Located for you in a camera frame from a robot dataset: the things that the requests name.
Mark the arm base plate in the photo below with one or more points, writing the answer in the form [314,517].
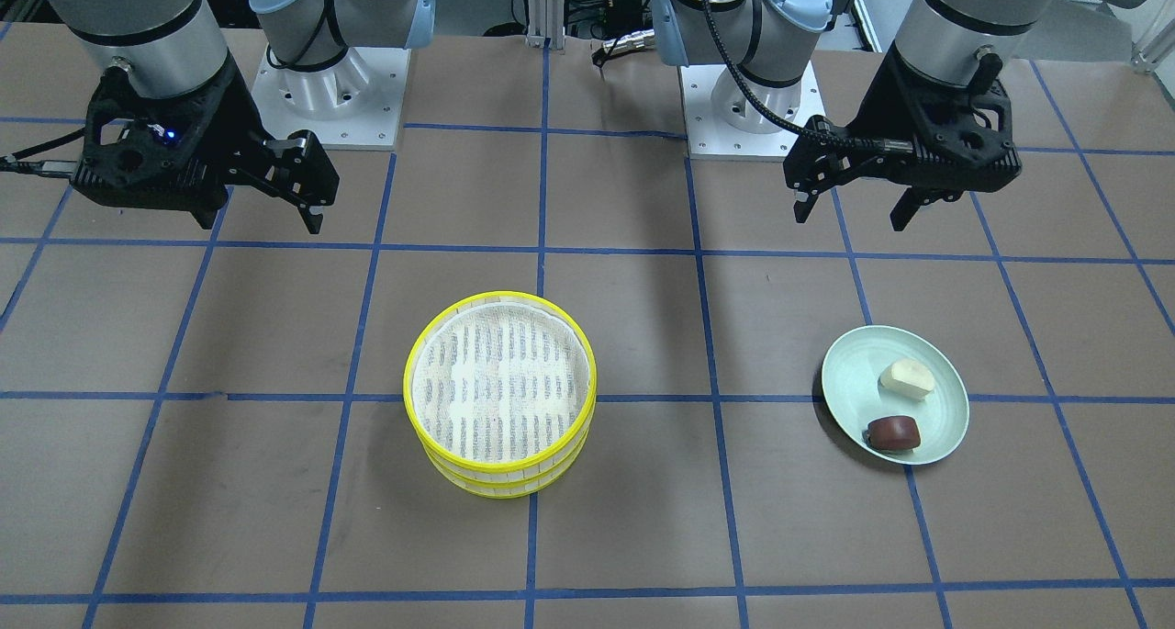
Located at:
[355,105]
[723,126]

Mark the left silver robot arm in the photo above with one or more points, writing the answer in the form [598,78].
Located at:
[770,42]

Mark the aluminium frame post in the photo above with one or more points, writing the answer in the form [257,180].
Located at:
[545,26]

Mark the white steamed bun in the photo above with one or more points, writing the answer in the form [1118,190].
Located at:
[908,378]

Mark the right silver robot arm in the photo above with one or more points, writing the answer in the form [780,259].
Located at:
[173,46]

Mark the light green plate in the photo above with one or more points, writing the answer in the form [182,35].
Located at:
[849,379]

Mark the brown steamed bun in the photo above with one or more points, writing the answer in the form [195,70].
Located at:
[894,433]

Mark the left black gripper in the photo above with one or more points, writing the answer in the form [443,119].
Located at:
[881,106]

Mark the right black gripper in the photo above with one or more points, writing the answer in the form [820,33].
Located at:
[234,115]

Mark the yellow steamer layer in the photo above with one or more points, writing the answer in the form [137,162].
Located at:
[501,383]
[512,486]

